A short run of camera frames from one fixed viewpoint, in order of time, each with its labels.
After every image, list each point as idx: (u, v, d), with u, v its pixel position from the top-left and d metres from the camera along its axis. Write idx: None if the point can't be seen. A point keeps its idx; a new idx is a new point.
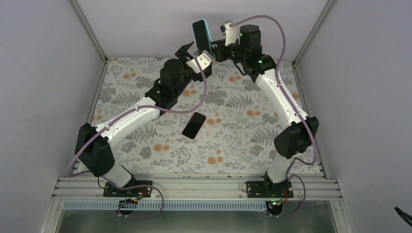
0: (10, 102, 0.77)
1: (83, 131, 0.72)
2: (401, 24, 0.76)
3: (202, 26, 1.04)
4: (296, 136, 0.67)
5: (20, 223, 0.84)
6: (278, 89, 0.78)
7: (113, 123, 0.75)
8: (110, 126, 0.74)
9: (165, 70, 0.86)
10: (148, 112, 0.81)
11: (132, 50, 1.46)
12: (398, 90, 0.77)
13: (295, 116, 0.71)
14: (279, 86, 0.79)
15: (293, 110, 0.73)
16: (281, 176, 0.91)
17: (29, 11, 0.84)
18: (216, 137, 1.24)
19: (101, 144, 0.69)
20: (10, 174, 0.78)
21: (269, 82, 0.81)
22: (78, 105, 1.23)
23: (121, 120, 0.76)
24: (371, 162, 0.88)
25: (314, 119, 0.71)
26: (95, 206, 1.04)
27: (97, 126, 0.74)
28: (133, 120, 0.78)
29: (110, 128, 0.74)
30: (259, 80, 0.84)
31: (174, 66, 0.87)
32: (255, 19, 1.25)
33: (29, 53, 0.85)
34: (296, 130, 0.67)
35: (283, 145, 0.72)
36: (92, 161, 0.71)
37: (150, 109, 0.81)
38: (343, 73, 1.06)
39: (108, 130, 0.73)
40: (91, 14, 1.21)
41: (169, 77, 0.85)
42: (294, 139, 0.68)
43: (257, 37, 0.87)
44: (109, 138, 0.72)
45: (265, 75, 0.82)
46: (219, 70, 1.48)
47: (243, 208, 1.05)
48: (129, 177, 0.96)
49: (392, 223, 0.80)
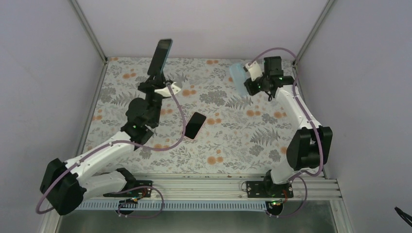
0: (10, 102, 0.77)
1: (51, 167, 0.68)
2: (400, 24, 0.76)
3: (166, 50, 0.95)
4: (305, 141, 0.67)
5: (19, 224, 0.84)
6: (293, 99, 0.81)
7: (85, 158, 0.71)
8: (80, 162, 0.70)
9: (134, 111, 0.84)
10: (122, 147, 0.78)
11: (132, 49, 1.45)
12: (397, 89, 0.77)
13: (307, 123, 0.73)
14: (295, 97, 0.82)
15: (305, 117, 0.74)
16: (282, 179, 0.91)
17: (30, 11, 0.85)
18: (216, 137, 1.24)
19: (70, 182, 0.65)
20: (10, 174, 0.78)
21: (286, 93, 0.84)
22: (78, 105, 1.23)
23: (94, 154, 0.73)
24: (372, 162, 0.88)
25: (328, 130, 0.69)
26: (96, 206, 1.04)
27: (67, 162, 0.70)
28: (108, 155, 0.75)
29: (80, 164, 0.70)
30: (278, 93, 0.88)
31: (137, 107, 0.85)
32: (259, 24, 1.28)
33: (29, 52, 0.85)
34: (305, 135, 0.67)
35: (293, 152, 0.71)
36: (59, 202, 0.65)
37: (124, 144, 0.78)
38: (343, 74, 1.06)
39: (78, 167, 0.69)
40: (91, 14, 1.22)
41: (135, 120, 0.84)
42: (303, 144, 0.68)
43: (277, 61, 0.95)
44: (79, 175, 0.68)
45: (283, 88, 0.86)
46: (220, 70, 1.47)
47: (243, 208, 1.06)
48: (123, 183, 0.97)
49: (392, 223, 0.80)
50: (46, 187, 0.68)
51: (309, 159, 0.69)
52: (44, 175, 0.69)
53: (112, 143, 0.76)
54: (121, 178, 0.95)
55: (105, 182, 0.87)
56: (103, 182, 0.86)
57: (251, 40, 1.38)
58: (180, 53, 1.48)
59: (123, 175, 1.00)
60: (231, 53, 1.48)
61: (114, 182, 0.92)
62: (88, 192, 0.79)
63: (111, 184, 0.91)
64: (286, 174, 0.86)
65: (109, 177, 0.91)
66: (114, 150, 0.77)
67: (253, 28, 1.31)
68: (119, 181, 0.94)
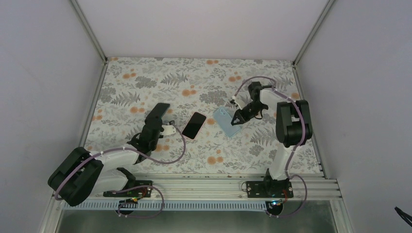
0: (10, 102, 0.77)
1: (76, 153, 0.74)
2: (400, 24, 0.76)
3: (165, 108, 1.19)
4: (286, 111, 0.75)
5: (19, 224, 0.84)
6: (272, 92, 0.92)
7: (106, 153, 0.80)
8: (103, 154, 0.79)
9: (147, 127, 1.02)
10: (131, 154, 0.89)
11: (132, 49, 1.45)
12: (397, 89, 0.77)
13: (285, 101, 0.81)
14: (274, 91, 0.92)
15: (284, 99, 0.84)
16: (280, 172, 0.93)
17: (30, 10, 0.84)
18: (216, 137, 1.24)
19: (93, 166, 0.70)
20: (10, 174, 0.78)
21: (267, 91, 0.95)
22: (78, 105, 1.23)
23: (113, 152, 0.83)
24: (372, 162, 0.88)
25: (306, 102, 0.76)
26: (96, 206, 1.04)
27: (91, 151, 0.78)
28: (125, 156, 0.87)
29: (102, 156, 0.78)
30: (261, 94, 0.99)
31: (153, 124, 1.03)
32: (259, 24, 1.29)
33: (30, 52, 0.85)
34: (285, 107, 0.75)
35: (279, 127, 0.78)
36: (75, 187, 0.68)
37: (134, 152, 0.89)
38: (344, 74, 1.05)
39: (101, 157, 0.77)
40: (91, 14, 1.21)
41: (148, 133, 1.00)
42: (285, 115, 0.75)
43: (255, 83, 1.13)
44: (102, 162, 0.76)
45: (264, 89, 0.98)
46: (220, 70, 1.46)
47: (243, 208, 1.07)
48: (125, 181, 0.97)
49: (392, 223, 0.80)
50: (65, 172, 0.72)
51: (295, 133, 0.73)
52: (64, 161, 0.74)
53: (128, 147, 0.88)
54: (122, 176, 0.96)
55: (108, 180, 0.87)
56: (107, 178, 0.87)
57: (251, 40, 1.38)
58: (180, 53, 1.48)
59: (123, 174, 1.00)
60: (231, 53, 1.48)
61: (117, 179, 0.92)
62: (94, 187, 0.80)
63: (113, 182, 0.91)
64: (285, 159, 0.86)
65: (112, 174, 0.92)
66: (127, 156, 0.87)
67: (253, 29, 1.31)
68: (119, 178, 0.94)
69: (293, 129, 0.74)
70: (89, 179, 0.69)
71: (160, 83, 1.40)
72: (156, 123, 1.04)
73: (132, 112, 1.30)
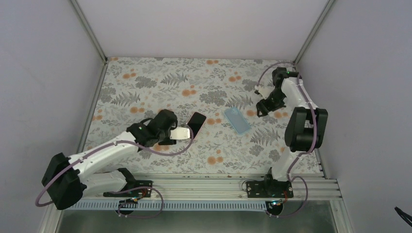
0: (10, 101, 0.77)
1: (55, 161, 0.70)
2: (399, 24, 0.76)
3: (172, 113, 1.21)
4: (300, 118, 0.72)
5: (19, 223, 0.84)
6: (297, 87, 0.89)
7: (88, 156, 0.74)
8: (84, 159, 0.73)
9: (162, 113, 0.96)
10: (127, 147, 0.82)
11: (132, 49, 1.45)
12: (397, 89, 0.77)
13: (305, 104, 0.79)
14: (298, 86, 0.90)
15: (304, 100, 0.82)
16: (281, 173, 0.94)
17: (30, 11, 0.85)
18: (216, 137, 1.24)
19: (69, 178, 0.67)
20: (10, 173, 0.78)
21: (290, 83, 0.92)
22: (78, 105, 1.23)
23: (98, 152, 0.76)
24: (372, 162, 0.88)
25: (324, 111, 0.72)
26: (95, 206, 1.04)
27: (71, 158, 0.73)
28: (113, 153, 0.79)
29: (83, 161, 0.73)
30: (284, 83, 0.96)
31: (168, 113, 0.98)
32: (258, 24, 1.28)
33: (30, 52, 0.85)
34: (302, 114, 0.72)
35: (289, 128, 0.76)
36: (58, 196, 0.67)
37: (128, 145, 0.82)
38: (344, 74, 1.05)
39: (81, 163, 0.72)
40: (91, 13, 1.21)
41: (163, 120, 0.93)
42: (299, 122, 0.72)
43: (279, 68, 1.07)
44: (81, 171, 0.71)
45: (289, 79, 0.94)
46: (219, 70, 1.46)
47: (243, 208, 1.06)
48: (124, 183, 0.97)
49: (393, 223, 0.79)
50: (49, 179, 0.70)
51: (303, 138, 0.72)
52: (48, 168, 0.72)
53: (117, 143, 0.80)
54: (121, 178, 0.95)
55: (106, 182, 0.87)
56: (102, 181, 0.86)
57: (251, 40, 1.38)
58: (180, 53, 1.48)
59: (122, 175, 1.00)
60: (231, 53, 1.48)
61: (114, 182, 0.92)
62: (88, 189, 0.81)
63: (111, 185, 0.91)
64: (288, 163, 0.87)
65: (111, 176, 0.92)
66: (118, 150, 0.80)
67: (253, 29, 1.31)
68: (116, 181, 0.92)
69: (302, 136, 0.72)
70: (70, 189, 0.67)
71: (160, 83, 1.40)
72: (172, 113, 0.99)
73: (132, 112, 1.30)
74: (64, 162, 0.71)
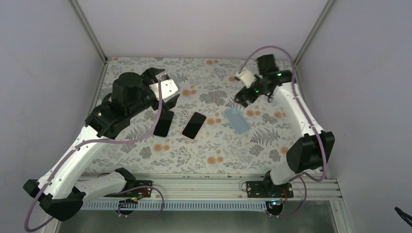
0: (10, 101, 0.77)
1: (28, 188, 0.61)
2: (399, 24, 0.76)
3: None
4: (308, 149, 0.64)
5: (19, 223, 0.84)
6: (294, 101, 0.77)
7: (54, 174, 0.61)
8: (51, 180, 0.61)
9: (117, 82, 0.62)
10: (91, 147, 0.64)
11: (132, 49, 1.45)
12: (397, 89, 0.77)
13: (309, 128, 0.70)
14: (296, 97, 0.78)
15: (307, 122, 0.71)
16: (283, 180, 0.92)
17: (30, 11, 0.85)
18: (216, 137, 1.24)
19: (46, 204, 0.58)
20: (10, 173, 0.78)
21: (286, 93, 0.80)
22: (78, 105, 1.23)
23: (64, 165, 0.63)
24: (372, 162, 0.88)
25: (330, 134, 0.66)
26: (95, 206, 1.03)
27: (40, 182, 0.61)
28: (80, 160, 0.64)
29: (52, 182, 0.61)
30: (276, 91, 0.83)
31: (129, 77, 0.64)
32: (259, 24, 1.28)
33: (31, 52, 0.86)
34: (308, 142, 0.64)
35: (295, 153, 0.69)
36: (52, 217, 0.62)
37: (91, 144, 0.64)
38: (343, 74, 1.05)
39: (51, 185, 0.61)
40: (91, 13, 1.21)
41: (123, 92, 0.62)
42: (306, 152, 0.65)
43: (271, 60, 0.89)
44: (53, 193, 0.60)
45: (283, 87, 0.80)
46: (219, 70, 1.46)
47: (243, 208, 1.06)
48: (124, 183, 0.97)
49: (393, 223, 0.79)
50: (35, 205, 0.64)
51: (310, 162, 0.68)
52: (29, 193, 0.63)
53: (79, 147, 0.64)
54: (120, 178, 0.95)
55: (106, 183, 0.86)
56: (103, 184, 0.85)
57: (251, 40, 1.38)
58: (180, 53, 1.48)
59: (122, 175, 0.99)
60: (231, 53, 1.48)
61: (115, 182, 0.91)
62: (87, 195, 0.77)
63: (112, 186, 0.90)
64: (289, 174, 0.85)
65: (109, 178, 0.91)
66: (83, 155, 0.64)
67: (253, 28, 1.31)
68: (118, 182, 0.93)
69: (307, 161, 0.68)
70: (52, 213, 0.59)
71: None
72: (134, 76, 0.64)
73: None
74: (31, 190, 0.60)
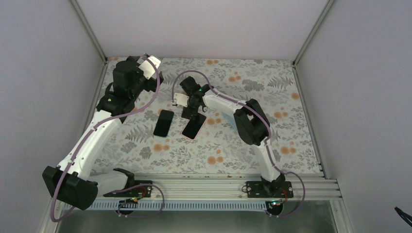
0: (9, 102, 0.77)
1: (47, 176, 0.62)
2: (399, 24, 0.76)
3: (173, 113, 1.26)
4: (244, 118, 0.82)
5: (19, 223, 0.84)
6: (217, 97, 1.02)
7: (77, 154, 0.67)
8: (74, 160, 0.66)
9: (115, 70, 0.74)
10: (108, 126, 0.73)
11: (132, 49, 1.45)
12: (397, 89, 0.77)
13: (236, 106, 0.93)
14: (218, 94, 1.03)
15: (233, 103, 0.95)
16: (271, 170, 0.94)
17: (30, 11, 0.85)
18: (216, 137, 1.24)
19: (73, 182, 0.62)
20: (10, 173, 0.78)
21: (211, 96, 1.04)
22: (79, 105, 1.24)
23: (84, 146, 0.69)
24: (372, 162, 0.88)
25: (253, 101, 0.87)
26: (96, 206, 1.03)
27: (60, 165, 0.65)
28: (97, 141, 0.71)
29: (75, 162, 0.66)
30: (205, 101, 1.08)
31: (125, 65, 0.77)
32: (258, 25, 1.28)
33: (30, 52, 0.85)
34: (242, 114, 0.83)
35: (242, 131, 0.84)
36: (74, 199, 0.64)
37: (108, 123, 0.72)
38: (343, 74, 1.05)
39: (74, 165, 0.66)
40: (90, 14, 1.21)
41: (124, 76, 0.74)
42: (244, 121, 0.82)
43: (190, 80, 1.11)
44: (78, 172, 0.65)
45: (206, 94, 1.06)
46: (219, 70, 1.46)
47: (242, 208, 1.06)
48: (126, 178, 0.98)
49: (392, 223, 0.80)
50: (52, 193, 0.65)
51: (256, 130, 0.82)
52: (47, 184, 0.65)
53: (96, 127, 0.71)
54: (123, 174, 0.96)
55: (108, 178, 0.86)
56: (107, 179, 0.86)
57: (251, 40, 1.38)
58: (180, 53, 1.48)
59: (122, 173, 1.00)
60: (231, 53, 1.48)
61: (117, 177, 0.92)
62: None
63: (115, 181, 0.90)
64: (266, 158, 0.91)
65: (110, 174, 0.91)
66: (101, 134, 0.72)
67: (253, 28, 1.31)
68: (122, 176, 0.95)
69: (254, 129, 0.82)
70: (78, 191, 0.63)
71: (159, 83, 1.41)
72: (129, 64, 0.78)
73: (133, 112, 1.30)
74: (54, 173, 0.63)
